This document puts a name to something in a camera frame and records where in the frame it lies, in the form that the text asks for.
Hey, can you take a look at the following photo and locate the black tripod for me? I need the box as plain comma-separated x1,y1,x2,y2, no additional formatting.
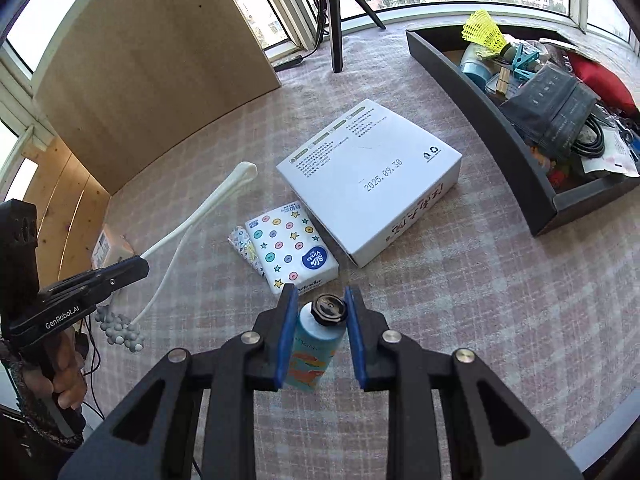
317,0,387,75

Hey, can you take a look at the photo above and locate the wooden clothespin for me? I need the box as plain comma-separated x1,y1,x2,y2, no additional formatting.
487,70,516,96

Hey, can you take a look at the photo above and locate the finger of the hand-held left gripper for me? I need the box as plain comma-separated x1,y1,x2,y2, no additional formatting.
40,255,151,311

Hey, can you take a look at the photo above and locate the black ring light cable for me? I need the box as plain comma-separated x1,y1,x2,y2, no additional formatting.
295,0,332,61

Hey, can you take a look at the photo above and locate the yellow shuttlecock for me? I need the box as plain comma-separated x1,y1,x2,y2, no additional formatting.
461,9,517,59

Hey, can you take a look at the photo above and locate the small patterned tissue packet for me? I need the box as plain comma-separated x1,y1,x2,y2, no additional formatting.
227,225,266,279

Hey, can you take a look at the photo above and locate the white and blue tube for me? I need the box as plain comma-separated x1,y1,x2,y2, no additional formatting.
460,45,494,89

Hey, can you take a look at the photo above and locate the blue plastic clip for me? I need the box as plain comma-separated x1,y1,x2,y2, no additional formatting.
502,42,544,84

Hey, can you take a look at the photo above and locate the black container tray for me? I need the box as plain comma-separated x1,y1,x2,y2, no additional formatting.
406,22,640,237

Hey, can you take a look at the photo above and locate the coiled black cable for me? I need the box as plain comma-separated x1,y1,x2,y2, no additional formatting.
570,110,609,162

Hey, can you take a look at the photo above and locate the light plywood panel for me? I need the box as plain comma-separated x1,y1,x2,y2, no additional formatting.
22,135,112,272

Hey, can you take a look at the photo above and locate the large patterned tissue packet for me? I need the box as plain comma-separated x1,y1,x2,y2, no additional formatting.
245,201,340,295

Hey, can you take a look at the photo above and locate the thin black cable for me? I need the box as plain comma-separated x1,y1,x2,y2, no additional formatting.
75,320,109,419

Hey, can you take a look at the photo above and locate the deer toy keychain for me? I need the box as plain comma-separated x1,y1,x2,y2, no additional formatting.
530,145,569,186

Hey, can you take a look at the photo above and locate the brown wooden board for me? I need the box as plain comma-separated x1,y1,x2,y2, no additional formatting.
32,0,282,196

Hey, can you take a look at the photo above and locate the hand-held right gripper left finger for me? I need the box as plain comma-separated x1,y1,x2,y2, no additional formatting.
75,282,300,480

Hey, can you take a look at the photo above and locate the black packet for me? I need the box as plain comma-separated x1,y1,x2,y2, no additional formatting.
500,67,599,167

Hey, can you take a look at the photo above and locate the teal bottle with black cap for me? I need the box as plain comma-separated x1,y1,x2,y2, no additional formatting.
282,294,347,392

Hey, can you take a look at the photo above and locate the red pouch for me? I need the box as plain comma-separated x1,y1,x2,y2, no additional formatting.
567,52,639,117

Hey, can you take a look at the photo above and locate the white paper packet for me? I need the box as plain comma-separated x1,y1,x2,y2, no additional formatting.
582,127,640,179

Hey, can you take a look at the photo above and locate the white massage beater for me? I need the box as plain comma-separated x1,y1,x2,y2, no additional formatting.
95,161,259,355

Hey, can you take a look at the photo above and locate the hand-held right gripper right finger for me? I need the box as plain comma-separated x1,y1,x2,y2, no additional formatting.
344,285,586,480

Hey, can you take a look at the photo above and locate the small beige box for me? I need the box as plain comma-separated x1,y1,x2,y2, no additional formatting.
91,225,136,272

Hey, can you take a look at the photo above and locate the person's left hand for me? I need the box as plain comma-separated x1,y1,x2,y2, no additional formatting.
22,331,88,412

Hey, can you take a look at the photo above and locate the pink checked tablecloth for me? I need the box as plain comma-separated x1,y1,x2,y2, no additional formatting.
50,10,640,480

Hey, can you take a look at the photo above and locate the white cardboard box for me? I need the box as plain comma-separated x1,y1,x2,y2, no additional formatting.
276,99,463,269

